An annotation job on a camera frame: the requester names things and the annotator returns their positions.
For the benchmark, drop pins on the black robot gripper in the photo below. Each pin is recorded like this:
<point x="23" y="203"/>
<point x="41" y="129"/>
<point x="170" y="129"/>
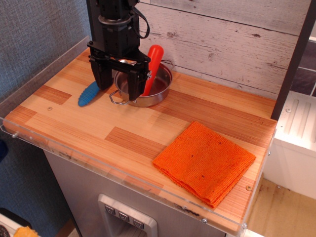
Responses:
<point x="121" y="53"/>

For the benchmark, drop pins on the red plastic sausage toy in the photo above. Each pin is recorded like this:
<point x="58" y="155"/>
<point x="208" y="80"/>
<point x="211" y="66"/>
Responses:
<point x="155" y="53"/>

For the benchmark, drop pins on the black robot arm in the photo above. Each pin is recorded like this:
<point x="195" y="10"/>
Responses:
<point x="121" y="11"/>

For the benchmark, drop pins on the stainless steel pot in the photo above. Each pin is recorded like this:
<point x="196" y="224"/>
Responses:
<point x="159" y="90"/>

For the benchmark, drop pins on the clear acrylic edge guard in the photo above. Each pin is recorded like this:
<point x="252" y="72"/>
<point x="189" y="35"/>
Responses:
<point x="230" y="227"/>

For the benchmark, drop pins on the orange folded cloth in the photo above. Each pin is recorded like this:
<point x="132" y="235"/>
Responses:
<point x="204" y="163"/>

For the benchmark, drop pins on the grey toy fridge cabinet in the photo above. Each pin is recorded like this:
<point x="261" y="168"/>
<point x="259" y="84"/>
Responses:
<point x="104" y="207"/>

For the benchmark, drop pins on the yellow object bottom left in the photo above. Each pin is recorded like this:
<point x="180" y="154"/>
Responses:
<point x="25" y="232"/>

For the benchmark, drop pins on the white toy sink unit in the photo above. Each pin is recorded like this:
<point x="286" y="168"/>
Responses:
<point x="291" y="162"/>

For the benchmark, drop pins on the blue handled metal spoon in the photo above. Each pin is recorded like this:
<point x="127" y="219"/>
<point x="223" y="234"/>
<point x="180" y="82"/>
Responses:
<point x="88" y="94"/>

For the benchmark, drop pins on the dark left shelf post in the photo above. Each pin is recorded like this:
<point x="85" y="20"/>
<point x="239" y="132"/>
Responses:
<point x="93" y="10"/>

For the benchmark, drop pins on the dark shelf post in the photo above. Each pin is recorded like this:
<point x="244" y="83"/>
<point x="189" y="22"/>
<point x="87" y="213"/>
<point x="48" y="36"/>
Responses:
<point x="93" y="10"/>
<point x="295" y="60"/>

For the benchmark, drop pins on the dark right shelf post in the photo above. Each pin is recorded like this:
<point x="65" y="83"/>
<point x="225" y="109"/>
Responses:
<point x="295" y="60"/>

